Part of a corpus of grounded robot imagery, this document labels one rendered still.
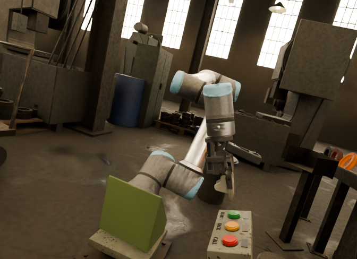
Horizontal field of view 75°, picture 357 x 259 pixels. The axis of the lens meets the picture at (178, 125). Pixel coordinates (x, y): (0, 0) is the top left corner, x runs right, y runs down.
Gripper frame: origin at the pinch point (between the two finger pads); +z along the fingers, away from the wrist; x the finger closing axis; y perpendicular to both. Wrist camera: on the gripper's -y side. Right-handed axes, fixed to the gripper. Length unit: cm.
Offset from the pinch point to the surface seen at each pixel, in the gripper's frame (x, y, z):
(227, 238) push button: 15.0, 0.7, 5.6
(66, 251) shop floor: -16, 89, 38
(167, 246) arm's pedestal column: -48, 46, 52
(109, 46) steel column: -201, 166, -120
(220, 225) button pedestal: 6.7, 3.7, 6.6
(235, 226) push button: 8.8, -1.0, 5.6
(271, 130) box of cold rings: -296, -32, 16
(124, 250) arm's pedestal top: -20, 57, 37
